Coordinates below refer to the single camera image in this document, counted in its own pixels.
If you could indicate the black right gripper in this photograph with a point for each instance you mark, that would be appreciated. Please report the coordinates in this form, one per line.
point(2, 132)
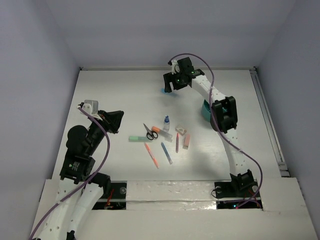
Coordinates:
point(168, 78)

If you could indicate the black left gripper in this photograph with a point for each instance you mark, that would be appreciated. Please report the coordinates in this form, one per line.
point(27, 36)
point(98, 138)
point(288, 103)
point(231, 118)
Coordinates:
point(106, 120)

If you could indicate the green highlighter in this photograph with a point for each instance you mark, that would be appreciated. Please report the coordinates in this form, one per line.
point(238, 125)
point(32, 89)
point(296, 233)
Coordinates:
point(138, 139)

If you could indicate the black handled scissors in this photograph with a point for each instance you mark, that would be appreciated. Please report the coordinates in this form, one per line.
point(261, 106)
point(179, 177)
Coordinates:
point(150, 134)

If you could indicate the small blue-cap glue bottle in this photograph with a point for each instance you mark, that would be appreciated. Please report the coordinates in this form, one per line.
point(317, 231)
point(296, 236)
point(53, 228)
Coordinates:
point(166, 123)

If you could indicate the white staples box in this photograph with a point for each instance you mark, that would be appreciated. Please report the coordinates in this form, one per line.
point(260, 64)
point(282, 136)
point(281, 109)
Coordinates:
point(181, 130)

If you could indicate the orange capped highlighter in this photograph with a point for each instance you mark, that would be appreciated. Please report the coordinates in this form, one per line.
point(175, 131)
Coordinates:
point(167, 136)

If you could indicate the pink eraser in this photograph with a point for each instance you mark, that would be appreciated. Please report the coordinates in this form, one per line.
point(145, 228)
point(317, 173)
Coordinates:
point(186, 141)

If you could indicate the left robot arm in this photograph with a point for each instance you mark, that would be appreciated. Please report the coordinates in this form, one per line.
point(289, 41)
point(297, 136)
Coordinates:
point(79, 188)

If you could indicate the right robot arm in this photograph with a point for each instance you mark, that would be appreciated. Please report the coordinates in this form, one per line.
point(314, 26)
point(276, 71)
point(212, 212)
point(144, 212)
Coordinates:
point(223, 120)

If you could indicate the teal round organizer container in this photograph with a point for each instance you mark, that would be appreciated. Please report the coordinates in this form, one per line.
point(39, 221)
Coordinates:
point(206, 111)

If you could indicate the orange pen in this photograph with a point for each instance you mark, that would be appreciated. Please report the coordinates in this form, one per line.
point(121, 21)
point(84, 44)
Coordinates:
point(151, 155)

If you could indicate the red purple pen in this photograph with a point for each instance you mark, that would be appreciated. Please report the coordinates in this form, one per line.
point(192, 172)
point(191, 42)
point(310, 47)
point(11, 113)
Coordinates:
point(177, 143)

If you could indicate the blue pen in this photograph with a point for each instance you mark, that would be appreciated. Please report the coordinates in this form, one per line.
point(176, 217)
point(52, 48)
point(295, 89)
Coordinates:
point(166, 153)

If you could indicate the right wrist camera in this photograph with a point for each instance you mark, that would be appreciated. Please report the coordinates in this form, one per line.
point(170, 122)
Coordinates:
point(174, 66)

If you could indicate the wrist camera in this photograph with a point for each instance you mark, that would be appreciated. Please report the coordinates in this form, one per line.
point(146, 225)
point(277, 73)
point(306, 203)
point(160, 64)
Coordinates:
point(174, 66)
point(91, 107)

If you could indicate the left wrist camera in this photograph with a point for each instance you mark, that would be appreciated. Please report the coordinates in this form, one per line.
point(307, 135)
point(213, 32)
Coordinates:
point(91, 107)

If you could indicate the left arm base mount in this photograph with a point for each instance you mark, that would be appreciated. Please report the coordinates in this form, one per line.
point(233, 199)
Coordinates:
point(114, 199)

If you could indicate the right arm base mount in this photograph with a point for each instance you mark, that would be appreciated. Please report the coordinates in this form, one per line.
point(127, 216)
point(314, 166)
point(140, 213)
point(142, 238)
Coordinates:
point(227, 198)

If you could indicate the aluminium rail right side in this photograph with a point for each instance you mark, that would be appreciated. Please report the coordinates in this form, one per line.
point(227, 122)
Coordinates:
point(282, 165)

